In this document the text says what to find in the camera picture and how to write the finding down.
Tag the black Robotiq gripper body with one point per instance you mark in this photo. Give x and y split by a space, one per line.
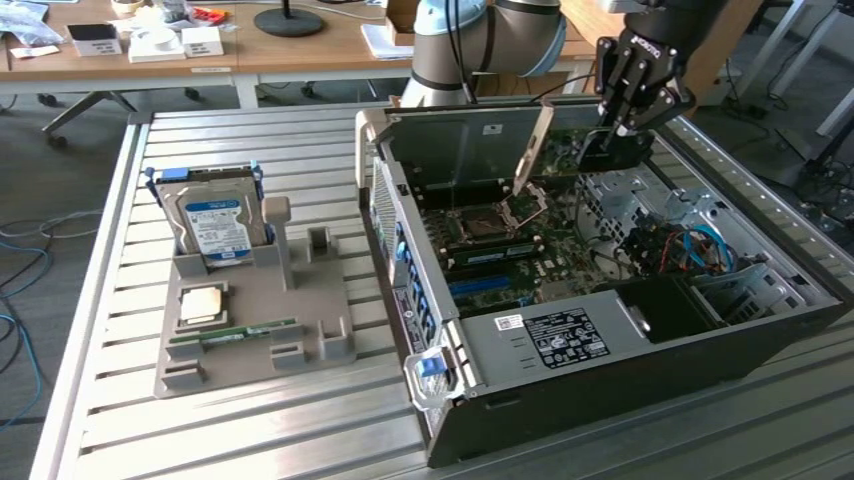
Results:
656 30

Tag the graphics card with metal bracket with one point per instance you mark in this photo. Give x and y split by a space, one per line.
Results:
567 150

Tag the wooden cabinet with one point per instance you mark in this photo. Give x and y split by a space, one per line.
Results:
580 20

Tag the silver perforated drive cage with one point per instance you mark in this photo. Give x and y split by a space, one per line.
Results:
613 200

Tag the metal socket cover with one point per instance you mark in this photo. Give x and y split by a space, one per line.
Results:
529 205

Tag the brown cardboard box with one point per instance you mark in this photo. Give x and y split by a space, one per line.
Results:
400 15

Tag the stack of white papers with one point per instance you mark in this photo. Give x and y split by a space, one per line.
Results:
383 45

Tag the green motherboard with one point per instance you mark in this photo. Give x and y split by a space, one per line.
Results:
567 260

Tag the CPU socket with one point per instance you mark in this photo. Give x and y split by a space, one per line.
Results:
476 225

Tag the silver disk bay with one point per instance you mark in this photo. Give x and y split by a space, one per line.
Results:
754 295

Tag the blue expansion slot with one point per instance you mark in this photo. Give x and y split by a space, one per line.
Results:
480 289

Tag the black round lamp base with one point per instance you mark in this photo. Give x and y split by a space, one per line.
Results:
289 24

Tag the grey power supply with label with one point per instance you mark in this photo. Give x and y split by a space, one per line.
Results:
493 350

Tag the orange plastic item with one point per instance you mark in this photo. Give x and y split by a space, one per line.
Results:
209 15

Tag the small white box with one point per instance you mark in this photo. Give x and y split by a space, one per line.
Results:
200 47

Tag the black open PC case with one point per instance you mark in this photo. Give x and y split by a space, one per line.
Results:
600 400

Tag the blue plastic case latch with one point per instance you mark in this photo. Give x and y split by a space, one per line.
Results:
429 367

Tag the hard disk with blue carrier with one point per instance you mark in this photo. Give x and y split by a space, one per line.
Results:
213 225

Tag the white box with tape roll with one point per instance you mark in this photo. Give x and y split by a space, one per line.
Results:
156 52

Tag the grey plastic parts rack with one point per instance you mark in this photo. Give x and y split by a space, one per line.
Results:
260 320

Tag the beige tape roll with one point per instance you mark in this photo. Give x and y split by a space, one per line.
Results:
125 6

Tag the white box with black top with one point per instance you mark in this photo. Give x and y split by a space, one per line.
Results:
100 47

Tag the CPU chip with metal lid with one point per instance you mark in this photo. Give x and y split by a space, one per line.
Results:
200 304

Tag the white paper card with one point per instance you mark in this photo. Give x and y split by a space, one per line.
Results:
33 51

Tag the clear plastic bag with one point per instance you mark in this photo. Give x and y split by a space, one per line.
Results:
26 30

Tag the white metal desk frame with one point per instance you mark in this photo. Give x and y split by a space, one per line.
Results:
767 50

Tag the wooden desk white frame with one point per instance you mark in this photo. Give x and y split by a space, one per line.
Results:
300 50
66 65

